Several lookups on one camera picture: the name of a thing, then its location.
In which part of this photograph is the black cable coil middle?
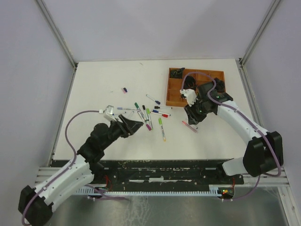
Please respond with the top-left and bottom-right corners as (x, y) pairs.
(182, 75), (198, 89)

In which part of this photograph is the aluminium frame post left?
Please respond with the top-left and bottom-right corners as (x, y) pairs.
(35, 0), (78, 69)

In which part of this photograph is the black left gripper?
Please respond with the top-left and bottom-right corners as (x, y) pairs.
(101, 114), (143, 150)

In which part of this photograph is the aluminium frame post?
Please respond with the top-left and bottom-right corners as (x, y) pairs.
(238, 0), (283, 65)
(35, 0), (78, 69)

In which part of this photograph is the black capped thin marker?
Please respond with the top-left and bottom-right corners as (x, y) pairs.
(142, 105), (147, 116)

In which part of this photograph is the aluminium frame post right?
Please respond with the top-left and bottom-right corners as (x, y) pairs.
(238, 0), (283, 65)

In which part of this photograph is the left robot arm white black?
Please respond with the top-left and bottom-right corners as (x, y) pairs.
(18, 115), (143, 226)

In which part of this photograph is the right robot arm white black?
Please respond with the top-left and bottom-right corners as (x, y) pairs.
(180, 79), (284, 184)

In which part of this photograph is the black cable bundle top-left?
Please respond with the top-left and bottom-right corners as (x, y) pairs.
(170, 67), (186, 79)

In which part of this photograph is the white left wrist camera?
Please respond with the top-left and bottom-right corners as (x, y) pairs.
(98, 105), (116, 121)

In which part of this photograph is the white slotted cable duct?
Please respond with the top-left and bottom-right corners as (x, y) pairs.
(74, 186), (221, 197)

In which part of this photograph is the pink highlighter pen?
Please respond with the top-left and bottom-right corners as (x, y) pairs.
(182, 121), (198, 133)

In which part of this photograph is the orange wooden compartment tray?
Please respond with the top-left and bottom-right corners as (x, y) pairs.
(166, 68), (225, 107)

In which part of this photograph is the black cable bundle right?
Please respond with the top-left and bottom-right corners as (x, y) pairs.
(215, 79), (228, 93)

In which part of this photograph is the magenta capped marker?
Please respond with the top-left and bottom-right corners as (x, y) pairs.
(137, 111), (151, 131)

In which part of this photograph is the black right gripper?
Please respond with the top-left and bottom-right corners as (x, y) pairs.
(184, 99), (212, 126)

